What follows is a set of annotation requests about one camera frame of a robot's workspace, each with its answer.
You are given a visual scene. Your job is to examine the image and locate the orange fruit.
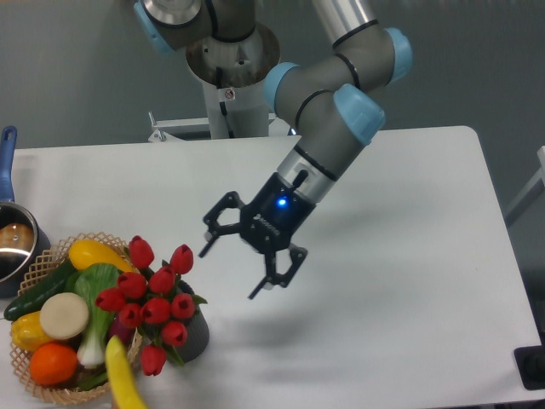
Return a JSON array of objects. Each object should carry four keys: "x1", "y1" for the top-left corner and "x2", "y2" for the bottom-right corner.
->
[{"x1": 29, "y1": 342, "x2": 78, "y2": 386}]

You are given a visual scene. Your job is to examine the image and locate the black cable on pedestal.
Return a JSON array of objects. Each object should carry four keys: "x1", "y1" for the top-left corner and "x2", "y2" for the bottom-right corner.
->
[{"x1": 215, "y1": 66, "x2": 235, "y2": 139}]

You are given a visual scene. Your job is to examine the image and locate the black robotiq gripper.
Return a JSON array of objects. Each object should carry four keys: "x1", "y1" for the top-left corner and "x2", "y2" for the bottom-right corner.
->
[{"x1": 198, "y1": 171, "x2": 316, "y2": 300}]

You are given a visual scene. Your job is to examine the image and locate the white furniture frame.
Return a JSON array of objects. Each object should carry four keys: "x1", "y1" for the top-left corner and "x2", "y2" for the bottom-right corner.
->
[{"x1": 504, "y1": 147, "x2": 544, "y2": 228}]

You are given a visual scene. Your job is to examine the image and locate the blue handled saucepan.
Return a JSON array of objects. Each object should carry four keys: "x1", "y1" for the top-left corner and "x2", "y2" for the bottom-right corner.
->
[{"x1": 1, "y1": 125, "x2": 50, "y2": 299}]

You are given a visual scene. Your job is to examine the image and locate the beige round disc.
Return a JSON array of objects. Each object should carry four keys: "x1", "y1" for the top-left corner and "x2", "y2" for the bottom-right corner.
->
[{"x1": 39, "y1": 292, "x2": 89, "y2": 340}]

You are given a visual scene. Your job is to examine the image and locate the dark green cucumber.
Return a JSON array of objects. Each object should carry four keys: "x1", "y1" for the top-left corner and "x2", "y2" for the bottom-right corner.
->
[{"x1": 3, "y1": 260, "x2": 77, "y2": 321}]

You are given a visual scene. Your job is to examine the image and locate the yellow bell pepper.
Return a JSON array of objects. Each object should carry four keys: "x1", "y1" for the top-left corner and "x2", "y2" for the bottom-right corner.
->
[{"x1": 11, "y1": 311, "x2": 55, "y2": 352}]

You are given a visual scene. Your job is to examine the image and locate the green bean pods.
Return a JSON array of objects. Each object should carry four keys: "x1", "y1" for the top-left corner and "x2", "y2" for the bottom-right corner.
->
[{"x1": 77, "y1": 371, "x2": 108, "y2": 391}]

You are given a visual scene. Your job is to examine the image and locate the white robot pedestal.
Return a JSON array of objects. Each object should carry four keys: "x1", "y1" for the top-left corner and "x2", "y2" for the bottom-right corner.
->
[{"x1": 146, "y1": 23, "x2": 299, "y2": 143}]

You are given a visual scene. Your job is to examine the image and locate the red tulip bouquet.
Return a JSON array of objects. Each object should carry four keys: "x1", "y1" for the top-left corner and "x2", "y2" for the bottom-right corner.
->
[{"x1": 115, "y1": 236, "x2": 193, "y2": 376}]

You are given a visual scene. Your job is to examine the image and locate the woven wicker basket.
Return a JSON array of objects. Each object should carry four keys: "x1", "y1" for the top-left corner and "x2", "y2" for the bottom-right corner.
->
[{"x1": 9, "y1": 233, "x2": 132, "y2": 406}]

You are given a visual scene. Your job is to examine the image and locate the green bok choy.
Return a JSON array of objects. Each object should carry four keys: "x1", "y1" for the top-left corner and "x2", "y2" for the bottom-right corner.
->
[{"x1": 74, "y1": 263, "x2": 125, "y2": 368}]

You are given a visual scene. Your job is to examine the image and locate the dark grey ribbed vase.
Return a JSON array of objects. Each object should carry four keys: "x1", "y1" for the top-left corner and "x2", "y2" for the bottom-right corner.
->
[{"x1": 161, "y1": 281, "x2": 209, "y2": 366}]

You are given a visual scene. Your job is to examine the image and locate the black device at table edge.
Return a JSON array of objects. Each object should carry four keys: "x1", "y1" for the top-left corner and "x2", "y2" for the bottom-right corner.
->
[{"x1": 513, "y1": 345, "x2": 544, "y2": 390}]

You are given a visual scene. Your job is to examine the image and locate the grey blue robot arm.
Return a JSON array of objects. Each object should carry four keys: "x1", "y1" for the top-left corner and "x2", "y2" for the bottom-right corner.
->
[{"x1": 134, "y1": 1, "x2": 413, "y2": 288}]

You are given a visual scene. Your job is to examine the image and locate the yellow banana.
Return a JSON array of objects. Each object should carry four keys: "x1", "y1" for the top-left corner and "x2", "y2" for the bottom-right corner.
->
[{"x1": 105, "y1": 336, "x2": 148, "y2": 409}]

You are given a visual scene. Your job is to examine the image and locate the purple eggplant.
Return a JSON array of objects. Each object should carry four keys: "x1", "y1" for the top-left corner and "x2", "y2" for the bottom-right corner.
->
[{"x1": 107, "y1": 316, "x2": 135, "y2": 346}]

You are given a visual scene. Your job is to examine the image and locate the yellow squash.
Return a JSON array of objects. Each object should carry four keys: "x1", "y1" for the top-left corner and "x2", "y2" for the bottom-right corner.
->
[{"x1": 68, "y1": 239, "x2": 133, "y2": 272}]

